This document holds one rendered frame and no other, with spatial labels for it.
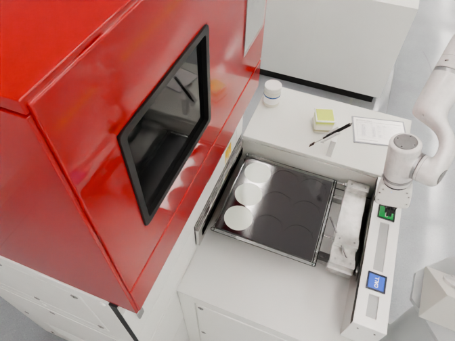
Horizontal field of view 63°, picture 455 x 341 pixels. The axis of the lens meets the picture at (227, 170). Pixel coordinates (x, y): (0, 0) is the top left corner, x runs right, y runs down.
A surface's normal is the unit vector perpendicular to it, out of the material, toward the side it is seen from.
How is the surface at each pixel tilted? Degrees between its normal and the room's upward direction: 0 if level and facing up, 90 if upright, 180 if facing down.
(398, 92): 0
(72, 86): 90
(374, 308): 0
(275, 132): 0
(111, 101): 90
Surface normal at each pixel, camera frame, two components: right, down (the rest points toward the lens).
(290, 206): 0.02, -0.62
